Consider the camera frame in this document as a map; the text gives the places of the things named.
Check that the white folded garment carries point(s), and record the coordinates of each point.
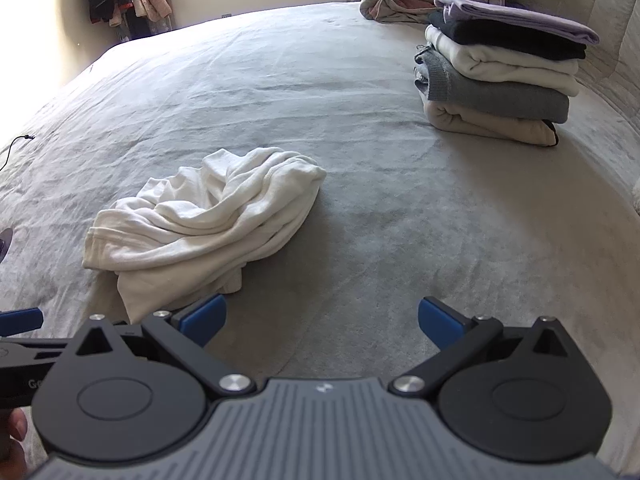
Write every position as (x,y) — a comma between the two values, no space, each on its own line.
(500,67)

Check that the round grey phone stand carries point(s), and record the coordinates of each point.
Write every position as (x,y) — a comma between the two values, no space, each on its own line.
(5,245)

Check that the beige folded garment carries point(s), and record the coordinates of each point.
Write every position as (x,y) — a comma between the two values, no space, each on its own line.
(490,125)

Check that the grey quilted headboard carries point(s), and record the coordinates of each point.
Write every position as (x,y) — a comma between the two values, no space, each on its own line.
(590,0)

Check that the black folded garment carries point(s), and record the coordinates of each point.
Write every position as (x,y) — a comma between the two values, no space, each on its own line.
(515,40)

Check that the white pants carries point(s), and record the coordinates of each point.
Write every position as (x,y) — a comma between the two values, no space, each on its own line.
(200,225)

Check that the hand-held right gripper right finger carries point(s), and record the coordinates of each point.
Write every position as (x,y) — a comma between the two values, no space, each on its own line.
(440,320)

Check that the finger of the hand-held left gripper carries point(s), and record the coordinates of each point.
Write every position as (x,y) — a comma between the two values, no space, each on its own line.
(20,320)

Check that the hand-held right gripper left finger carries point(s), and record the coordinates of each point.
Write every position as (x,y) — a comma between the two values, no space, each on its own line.
(202,317)

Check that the grey folded sweater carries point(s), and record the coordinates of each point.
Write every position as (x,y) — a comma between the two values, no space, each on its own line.
(500,95)

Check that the grey bed blanket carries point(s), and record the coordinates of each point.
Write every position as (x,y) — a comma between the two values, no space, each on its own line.
(300,85)

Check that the person's left hand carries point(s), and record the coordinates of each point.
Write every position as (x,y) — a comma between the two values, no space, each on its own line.
(12,440)

